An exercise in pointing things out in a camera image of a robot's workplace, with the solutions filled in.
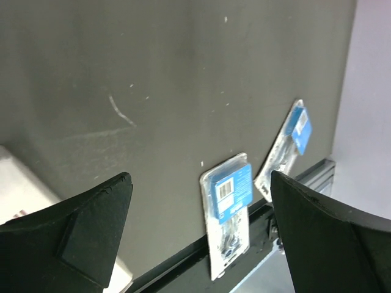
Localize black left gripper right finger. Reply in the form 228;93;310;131
271;171;390;292

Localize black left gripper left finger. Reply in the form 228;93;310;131
1;172;133;292

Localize white Harry's razor box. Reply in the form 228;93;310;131
1;148;133;292

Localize blue Gillette razor blister pack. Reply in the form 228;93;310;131
199;152;253;281

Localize blue tilted razor blister pack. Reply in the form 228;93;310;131
254;99;312;202

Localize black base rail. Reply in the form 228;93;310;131
127;200;277;292

